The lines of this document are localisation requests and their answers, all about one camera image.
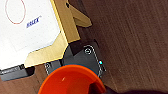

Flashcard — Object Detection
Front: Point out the yellow air hockey table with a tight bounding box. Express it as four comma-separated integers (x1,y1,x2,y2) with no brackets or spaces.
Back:
0,0,93,83

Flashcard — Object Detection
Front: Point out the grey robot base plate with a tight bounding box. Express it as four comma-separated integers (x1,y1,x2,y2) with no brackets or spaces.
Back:
44,41,108,79

